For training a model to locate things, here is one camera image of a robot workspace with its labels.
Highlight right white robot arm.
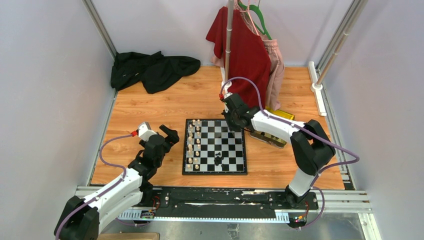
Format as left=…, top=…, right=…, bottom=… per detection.
left=219, top=93, right=336, bottom=209

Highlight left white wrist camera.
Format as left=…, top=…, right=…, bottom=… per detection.
left=137, top=122, right=158, bottom=142

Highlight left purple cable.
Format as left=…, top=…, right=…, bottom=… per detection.
left=54, top=130, right=138, bottom=240

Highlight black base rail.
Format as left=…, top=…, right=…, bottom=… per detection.
left=129, top=186, right=319, bottom=223

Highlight white clothes rack stand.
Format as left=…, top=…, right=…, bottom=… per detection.
left=221, top=0, right=234, bottom=97

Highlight yellow metal tin box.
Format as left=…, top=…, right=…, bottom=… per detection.
left=250, top=107, right=296, bottom=149

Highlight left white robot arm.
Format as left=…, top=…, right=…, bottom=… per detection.
left=54, top=122, right=180, bottom=240

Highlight black cloth pile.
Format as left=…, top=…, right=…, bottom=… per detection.
left=110, top=51, right=201, bottom=94

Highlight black white chess board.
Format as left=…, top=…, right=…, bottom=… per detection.
left=182, top=118, right=248, bottom=176

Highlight right white rack foot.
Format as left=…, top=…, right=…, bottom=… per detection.
left=307, top=0, right=369, bottom=117

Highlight black chess pieces cluster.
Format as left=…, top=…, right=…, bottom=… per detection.
left=214, top=151, right=225, bottom=166

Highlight purple cable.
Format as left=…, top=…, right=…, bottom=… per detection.
left=218, top=76, right=361, bottom=229
left=54, top=130, right=138, bottom=240

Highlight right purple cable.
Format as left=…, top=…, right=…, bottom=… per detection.
left=218, top=76, right=361, bottom=229

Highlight pink garment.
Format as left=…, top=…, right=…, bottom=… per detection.
left=211, top=0, right=285, bottom=110

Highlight green clothes hanger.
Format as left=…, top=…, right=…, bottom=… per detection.
left=237, top=0, right=272, bottom=40

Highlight red shirt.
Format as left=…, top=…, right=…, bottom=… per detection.
left=205, top=6, right=271, bottom=107

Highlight white chess pieces rows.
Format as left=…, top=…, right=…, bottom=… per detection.
left=185, top=119, right=201, bottom=172

